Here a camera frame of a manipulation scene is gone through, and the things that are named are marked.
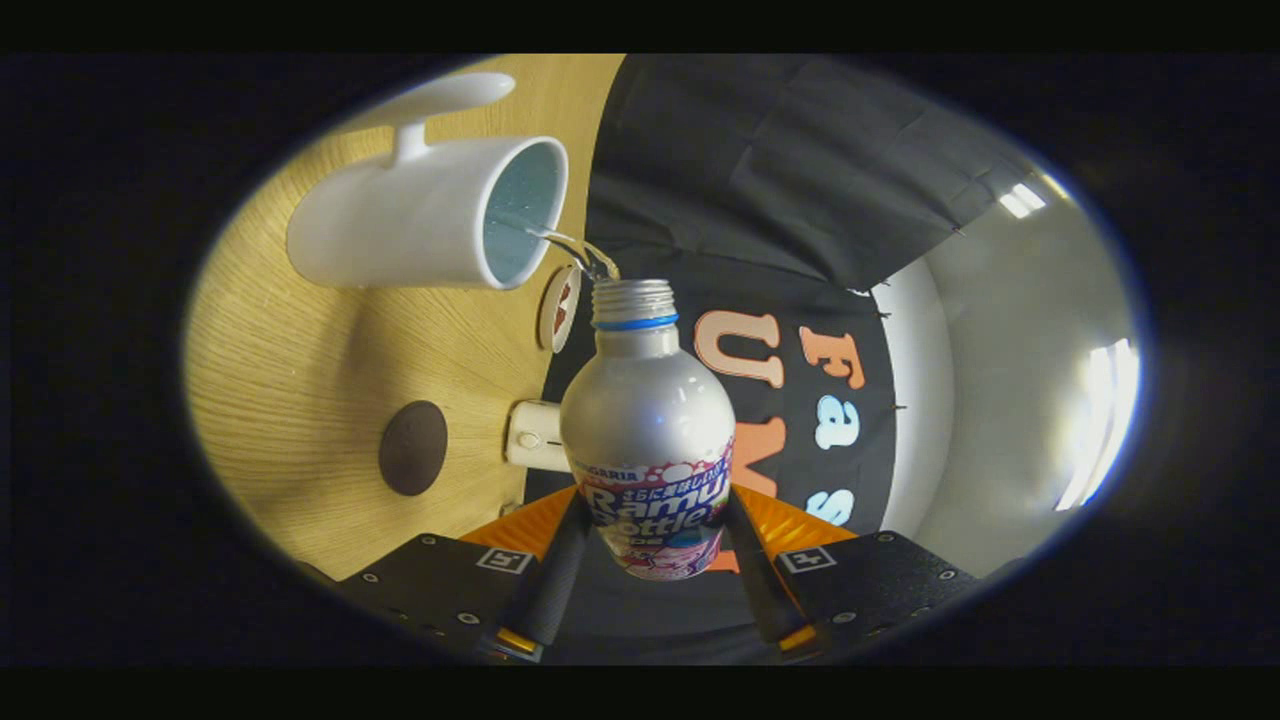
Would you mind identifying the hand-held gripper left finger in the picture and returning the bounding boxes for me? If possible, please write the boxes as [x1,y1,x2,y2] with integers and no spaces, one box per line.
[340,486,593,664]

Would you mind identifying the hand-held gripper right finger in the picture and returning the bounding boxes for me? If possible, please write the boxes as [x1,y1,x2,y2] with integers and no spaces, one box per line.
[725,483,977,659]

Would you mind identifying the silver juice bottle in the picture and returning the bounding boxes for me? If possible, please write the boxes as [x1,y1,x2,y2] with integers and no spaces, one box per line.
[560,278,737,581]

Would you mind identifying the dark brown round coaster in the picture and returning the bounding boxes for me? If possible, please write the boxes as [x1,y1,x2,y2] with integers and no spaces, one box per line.
[378,401,449,497]

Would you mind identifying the clear juice stream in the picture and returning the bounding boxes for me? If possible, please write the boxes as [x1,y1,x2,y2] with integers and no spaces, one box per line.
[522,222,621,281]

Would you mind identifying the white cup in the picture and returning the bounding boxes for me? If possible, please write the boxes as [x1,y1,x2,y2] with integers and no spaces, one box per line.
[287,72,570,291]

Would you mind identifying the white toaster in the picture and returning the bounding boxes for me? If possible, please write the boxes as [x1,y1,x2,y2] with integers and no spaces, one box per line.
[505,400,573,473]

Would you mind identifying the white plate with red food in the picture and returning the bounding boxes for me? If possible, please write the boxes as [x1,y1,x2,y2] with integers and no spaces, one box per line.
[537,264,583,354]

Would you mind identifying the wooden table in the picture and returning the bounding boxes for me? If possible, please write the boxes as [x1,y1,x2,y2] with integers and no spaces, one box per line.
[185,54,626,581]

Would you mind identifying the large ceiling light panel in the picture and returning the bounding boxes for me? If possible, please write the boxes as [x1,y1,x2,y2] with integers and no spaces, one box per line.
[1055,338,1141,513]

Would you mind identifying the black backdrop cloth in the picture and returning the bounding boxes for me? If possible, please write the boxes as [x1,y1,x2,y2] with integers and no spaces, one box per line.
[525,54,1063,641]

